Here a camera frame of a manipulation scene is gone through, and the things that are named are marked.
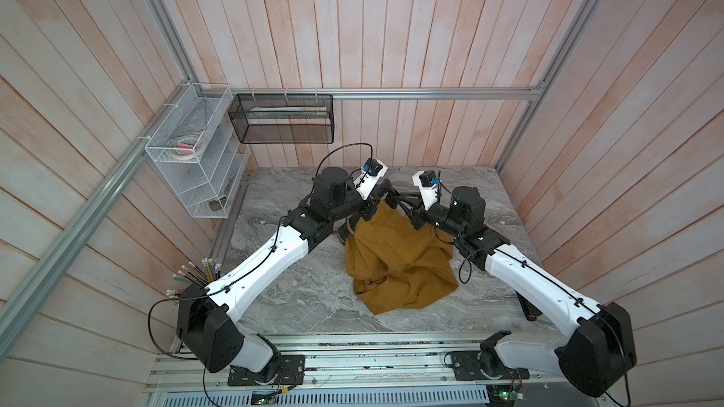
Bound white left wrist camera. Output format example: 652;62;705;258
354;158;388;200

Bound aluminium frame rails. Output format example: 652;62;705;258
0;0;623;360

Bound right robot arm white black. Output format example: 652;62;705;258
410;173;637;398

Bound aluminium base platform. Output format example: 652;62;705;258
140;330;618;407

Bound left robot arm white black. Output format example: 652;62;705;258
176;158;388;373

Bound mustard yellow trousers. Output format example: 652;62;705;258
345;203;458;315

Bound black leather belt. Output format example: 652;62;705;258
337;193;422;246

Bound black wire mesh basket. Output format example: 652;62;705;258
227;93;335;144

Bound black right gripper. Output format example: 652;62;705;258
398;193;468;243

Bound white wire mesh shelf rack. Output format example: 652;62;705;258
145;83;249;220

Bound black stapler on table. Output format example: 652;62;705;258
517;292;542;321

